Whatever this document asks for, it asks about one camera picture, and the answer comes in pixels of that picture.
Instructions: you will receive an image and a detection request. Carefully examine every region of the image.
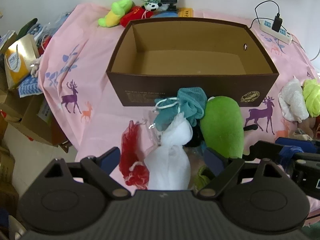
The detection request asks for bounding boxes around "red mesh bath sponge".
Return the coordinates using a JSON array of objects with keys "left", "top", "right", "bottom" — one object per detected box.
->
[{"left": 119, "top": 120, "right": 149, "bottom": 190}]

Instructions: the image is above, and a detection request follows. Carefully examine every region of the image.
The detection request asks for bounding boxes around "white mesh bath sponge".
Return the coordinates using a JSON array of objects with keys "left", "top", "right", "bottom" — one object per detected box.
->
[{"left": 144, "top": 112, "right": 193, "bottom": 191}]

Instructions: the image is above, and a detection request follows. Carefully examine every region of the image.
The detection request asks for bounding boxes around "teal mesh bath sponge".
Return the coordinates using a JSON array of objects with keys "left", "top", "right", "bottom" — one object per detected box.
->
[{"left": 154, "top": 87, "right": 207, "bottom": 132}]

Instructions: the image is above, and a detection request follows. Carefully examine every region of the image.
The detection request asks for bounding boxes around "white cloth bundle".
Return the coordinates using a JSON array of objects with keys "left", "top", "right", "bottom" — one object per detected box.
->
[{"left": 278, "top": 77, "right": 309, "bottom": 123}]

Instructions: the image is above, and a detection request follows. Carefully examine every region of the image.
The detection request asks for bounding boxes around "neon yellow cloth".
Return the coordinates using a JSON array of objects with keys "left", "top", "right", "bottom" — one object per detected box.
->
[{"left": 303, "top": 79, "right": 320, "bottom": 118}]

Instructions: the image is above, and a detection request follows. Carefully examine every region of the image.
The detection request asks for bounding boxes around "brown cardboard carton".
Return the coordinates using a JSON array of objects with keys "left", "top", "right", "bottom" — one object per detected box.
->
[{"left": 1, "top": 92, "right": 67, "bottom": 146}]

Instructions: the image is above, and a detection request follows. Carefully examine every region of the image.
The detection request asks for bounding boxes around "brown cardboard box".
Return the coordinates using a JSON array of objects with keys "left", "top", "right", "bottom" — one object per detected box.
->
[{"left": 106, "top": 17, "right": 279, "bottom": 107}]

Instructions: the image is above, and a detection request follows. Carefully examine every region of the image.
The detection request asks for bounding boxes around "blue patterned cloth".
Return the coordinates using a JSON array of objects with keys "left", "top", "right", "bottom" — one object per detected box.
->
[{"left": 18, "top": 75, "right": 43, "bottom": 98}]

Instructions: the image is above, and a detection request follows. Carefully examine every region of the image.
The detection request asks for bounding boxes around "white power strip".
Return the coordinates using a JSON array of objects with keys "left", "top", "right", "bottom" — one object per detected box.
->
[{"left": 259, "top": 19, "right": 292, "bottom": 45}]

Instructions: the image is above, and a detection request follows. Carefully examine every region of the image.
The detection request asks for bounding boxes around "black charger plug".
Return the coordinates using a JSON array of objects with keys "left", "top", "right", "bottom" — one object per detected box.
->
[{"left": 271, "top": 13, "right": 283, "bottom": 32}]

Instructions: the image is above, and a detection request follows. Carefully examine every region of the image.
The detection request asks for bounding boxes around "yellow white paper bag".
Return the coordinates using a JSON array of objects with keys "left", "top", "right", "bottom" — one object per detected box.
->
[{"left": 4, "top": 34, "right": 39, "bottom": 90}]

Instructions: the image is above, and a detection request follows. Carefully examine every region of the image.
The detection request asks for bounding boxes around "green yellow plush toy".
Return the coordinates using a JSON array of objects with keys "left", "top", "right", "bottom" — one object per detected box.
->
[{"left": 98, "top": 0, "right": 133, "bottom": 28}]

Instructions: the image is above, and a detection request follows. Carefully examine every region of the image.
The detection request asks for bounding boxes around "red plush toy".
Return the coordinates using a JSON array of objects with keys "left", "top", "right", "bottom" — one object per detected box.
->
[{"left": 120, "top": 6, "right": 154, "bottom": 27}]

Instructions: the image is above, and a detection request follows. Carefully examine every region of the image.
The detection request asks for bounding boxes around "blue plush cushion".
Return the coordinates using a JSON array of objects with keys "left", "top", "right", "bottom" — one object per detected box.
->
[{"left": 151, "top": 11, "right": 178, "bottom": 18}]

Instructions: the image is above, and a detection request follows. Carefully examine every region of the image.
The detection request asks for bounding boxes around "panda plush toy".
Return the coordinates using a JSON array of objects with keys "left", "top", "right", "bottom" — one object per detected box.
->
[{"left": 142, "top": 0, "right": 169, "bottom": 12}]

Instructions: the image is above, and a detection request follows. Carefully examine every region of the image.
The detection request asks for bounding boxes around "black charger cable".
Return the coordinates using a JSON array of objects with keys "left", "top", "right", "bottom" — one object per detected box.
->
[{"left": 249, "top": 0, "right": 282, "bottom": 30}]

